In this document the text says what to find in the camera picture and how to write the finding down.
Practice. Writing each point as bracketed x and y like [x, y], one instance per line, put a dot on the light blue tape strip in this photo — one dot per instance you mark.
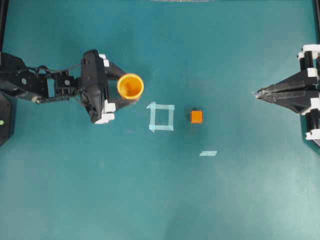
[208, 153]

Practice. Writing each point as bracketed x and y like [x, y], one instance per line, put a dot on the black right frame post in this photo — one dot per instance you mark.
[315, 16]

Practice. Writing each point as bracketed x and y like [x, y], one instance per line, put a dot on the black frame post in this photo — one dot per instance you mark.
[315, 16]
[4, 4]

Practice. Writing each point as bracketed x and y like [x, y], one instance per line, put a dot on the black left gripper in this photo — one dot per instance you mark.
[99, 99]

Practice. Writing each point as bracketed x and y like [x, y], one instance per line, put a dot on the orange cube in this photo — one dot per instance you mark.
[196, 116]

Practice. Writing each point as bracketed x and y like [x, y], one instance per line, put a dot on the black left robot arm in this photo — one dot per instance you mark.
[37, 84]

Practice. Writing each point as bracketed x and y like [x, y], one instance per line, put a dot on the light blue tape square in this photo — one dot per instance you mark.
[161, 117]

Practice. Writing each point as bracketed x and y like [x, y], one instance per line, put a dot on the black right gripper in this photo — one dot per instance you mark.
[306, 101]

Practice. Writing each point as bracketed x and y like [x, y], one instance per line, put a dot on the yellow plastic cup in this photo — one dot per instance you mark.
[130, 87]

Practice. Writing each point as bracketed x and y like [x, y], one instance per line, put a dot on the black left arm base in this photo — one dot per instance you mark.
[8, 109]

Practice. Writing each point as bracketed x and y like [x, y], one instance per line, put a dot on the black left frame post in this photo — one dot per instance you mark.
[4, 4]

